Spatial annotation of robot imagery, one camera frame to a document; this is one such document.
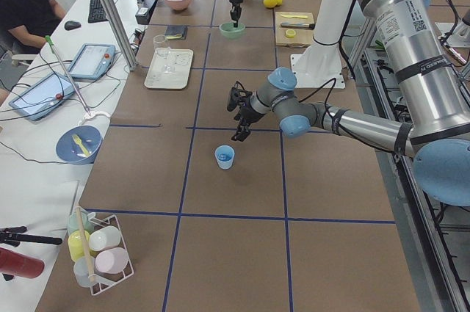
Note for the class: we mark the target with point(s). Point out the blue bowl with fork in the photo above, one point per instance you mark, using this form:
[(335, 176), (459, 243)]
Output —
[(80, 145)]

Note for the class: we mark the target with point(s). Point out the clear glass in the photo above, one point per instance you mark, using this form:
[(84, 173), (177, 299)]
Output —
[(162, 48)]

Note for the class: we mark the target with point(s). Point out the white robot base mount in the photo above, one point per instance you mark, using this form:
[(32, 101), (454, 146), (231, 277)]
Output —
[(321, 61)]

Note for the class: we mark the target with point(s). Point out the green bowl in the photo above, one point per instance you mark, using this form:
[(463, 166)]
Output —
[(229, 31)]

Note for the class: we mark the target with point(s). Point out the person in black shirt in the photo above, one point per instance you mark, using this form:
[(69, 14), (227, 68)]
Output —
[(29, 21)]

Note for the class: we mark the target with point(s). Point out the aluminium frame post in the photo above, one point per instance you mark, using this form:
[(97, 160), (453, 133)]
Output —
[(119, 33)]

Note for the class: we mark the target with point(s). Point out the light blue cup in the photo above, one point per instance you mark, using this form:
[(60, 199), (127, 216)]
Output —
[(224, 155)]

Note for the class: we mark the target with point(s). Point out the grey yellow cloth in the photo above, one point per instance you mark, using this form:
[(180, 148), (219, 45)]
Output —
[(176, 32)]

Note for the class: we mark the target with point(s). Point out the white wire cup rack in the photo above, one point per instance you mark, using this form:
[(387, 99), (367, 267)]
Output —
[(98, 251)]

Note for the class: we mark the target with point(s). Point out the yellow plastic knife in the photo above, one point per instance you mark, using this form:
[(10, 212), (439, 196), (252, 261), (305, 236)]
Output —
[(295, 16)]

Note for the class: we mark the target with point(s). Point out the teach pendant tablet far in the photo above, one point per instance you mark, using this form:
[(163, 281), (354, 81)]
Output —
[(92, 61)]

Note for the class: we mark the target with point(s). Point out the wooden cutting board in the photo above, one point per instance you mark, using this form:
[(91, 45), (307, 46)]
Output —
[(303, 37)]

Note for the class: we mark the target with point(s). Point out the black keyboard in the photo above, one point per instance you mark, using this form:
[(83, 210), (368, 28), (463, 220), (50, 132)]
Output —
[(96, 13)]

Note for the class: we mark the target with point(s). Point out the teach pendant tablet near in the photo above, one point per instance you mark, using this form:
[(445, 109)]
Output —
[(43, 97)]

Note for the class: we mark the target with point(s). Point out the red bottle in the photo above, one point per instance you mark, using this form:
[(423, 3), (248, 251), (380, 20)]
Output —
[(15, 264)]

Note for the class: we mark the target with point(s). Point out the teach pendant tablet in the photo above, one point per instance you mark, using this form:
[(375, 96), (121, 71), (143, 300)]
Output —
[(43, 97), (92, 61)]

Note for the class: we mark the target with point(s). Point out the black computer mouse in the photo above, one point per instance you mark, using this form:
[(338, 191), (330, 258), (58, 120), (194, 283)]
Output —
[(71, 25)]

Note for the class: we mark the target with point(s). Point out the half lemon slice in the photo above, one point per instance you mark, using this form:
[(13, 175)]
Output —
[(290, 33)]

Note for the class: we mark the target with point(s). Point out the cream bear tray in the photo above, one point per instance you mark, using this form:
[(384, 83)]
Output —
[(171, 73)]

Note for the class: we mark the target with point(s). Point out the steel muddler black cap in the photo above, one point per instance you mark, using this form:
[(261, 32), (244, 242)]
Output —
[(306, 26)]

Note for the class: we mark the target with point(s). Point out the yellow lemon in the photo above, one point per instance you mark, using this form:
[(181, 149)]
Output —
[(270, 3)]

